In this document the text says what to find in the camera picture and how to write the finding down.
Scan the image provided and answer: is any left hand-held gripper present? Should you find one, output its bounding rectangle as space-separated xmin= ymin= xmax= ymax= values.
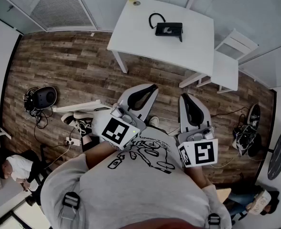
xmin=92 ymin=83 xmax=159 ymax=151

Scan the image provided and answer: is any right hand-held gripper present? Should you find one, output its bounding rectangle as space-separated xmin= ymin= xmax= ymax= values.
xmin=176 ymin=93 xmax=219 ymax=169

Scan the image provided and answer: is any black desk telephone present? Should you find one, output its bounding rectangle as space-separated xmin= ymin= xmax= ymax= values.
xmin=149 ymin=12 xmax=184 ymax=43

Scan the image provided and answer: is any person's right forearm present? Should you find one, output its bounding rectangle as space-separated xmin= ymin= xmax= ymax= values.
xmin=184 ymin=164 xmax=214 ymax=188

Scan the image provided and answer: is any person's left forearm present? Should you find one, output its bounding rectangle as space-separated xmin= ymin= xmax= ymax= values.
xmin=84 ymin=140 xmax=119 ymax=170

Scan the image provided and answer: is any white chair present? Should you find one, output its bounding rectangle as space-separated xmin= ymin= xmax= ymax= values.
xmin=196 ymin=28 xmax=259 ymax=94

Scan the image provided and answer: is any white low stand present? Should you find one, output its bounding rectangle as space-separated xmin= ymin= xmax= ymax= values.
xmin=53 ymin=99 xmax=113 ymax=114

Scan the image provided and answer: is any black sneaker with white print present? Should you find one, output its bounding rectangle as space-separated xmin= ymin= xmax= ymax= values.
xmin=248 ymin=104 xmax=261 ymax=129

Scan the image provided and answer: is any white table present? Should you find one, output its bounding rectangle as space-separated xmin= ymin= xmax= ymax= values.
xmin=107 ymin=0 xmax=215 ymax=89

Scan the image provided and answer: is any black and white sneaker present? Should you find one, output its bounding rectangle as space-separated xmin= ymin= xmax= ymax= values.
xmin=73 ymin=111 xmax=96 ymax=136
xmin=61 ymin=112 xmax=78 ymax=126

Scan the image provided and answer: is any white power strip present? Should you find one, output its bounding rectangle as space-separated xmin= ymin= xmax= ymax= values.
xmin=66 ymin=137 xmax=81 ymax=146

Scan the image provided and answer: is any light wooden seat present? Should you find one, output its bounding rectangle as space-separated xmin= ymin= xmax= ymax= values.
xmin=216 ymin=187 xmax=232 ymax=204

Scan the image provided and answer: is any grey printed t-shirt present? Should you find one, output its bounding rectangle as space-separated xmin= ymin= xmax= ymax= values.
xmin=40 ymin=125 xmax=232 ymax=229

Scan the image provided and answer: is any round black table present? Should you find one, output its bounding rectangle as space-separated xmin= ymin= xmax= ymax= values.
xmin=267 ymin=128 xmax=281 ymax=181

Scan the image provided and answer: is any black rounded floor device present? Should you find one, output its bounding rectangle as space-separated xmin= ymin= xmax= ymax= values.
xmin=33 ymin=86 xmax=58 ymax=110

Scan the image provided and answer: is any black office chair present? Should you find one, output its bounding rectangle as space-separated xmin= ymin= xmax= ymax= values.
xmin=25 ymin=144 xmax=53 ymax=206

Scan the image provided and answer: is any white window blind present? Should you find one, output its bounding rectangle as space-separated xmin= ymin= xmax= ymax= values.
xmin=30 ymin=0 xmax=96 ymax=30

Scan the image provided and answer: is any black gear with cables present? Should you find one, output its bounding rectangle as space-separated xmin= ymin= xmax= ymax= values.
xmin=232 ymin=125 xmax=262 ymax=157

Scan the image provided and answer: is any white power cable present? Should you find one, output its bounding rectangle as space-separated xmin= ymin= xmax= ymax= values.
xmin=43 ymin=142 xmax=72 ymax=170

